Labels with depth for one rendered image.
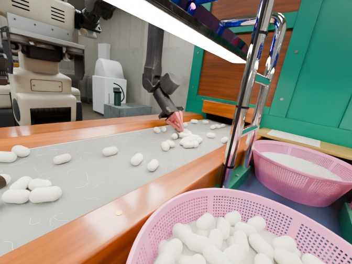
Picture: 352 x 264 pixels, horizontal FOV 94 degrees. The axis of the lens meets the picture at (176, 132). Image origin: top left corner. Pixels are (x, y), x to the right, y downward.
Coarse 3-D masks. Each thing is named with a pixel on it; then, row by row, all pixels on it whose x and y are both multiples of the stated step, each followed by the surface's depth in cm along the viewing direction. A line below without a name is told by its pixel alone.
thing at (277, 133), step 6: (270, 132) 70; (276, 132) 71; (282, 132) 73; (288, 138) 63; (294, 138) 64; (300, 138) 66; (306, 138) 67; (306, 144) 59; (312, 144) 59; (318, 144) 61
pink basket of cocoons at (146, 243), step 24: (192, 192) 25; (216, 192) 27; (240, 192) 27; (168, 216) 22; (192, 216) 25; (216, 216) 27; (264, 216) 26; (144, 240) 18; (312, 240) 22; (336, 240) 20
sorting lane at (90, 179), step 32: (160, 128) 68; (192, 128) 75; (224, 128) 83; (32, 160) 34; (96, 160) 37; (128, 160) 39; (160, 160) 41; (192, 160) 43; (0, 192) 24; (64, 192) 26; (96, 192) 27; (128, 192) 28; (0, 224) 20; (32, 224) 20; (0, 256) 16
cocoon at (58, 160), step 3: (66, 153) 34; (57, 156) 33; (60, 156) 33; (63, 156) 34; (66, 156) 34; (69, 156) 34; (54, 159) 33; (57, 159) 33; (60, 159) 33; (63, 159) 33; (66, 159) 34; (69, 159) 34; (54, 162) 33; (57, 162) 33; (60, 162) 33; (63, 162) 34
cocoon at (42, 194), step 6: (54, 186) 24; (30, 192) 23; (36, 192) 23; (42, 192) 23; (48, 192) 23; (54, 192) 23; (60, 192) 24; (30, 198) 22; (36, 198) 23; (42, 198) 23; (48, 198) 23; (54, 198) 23
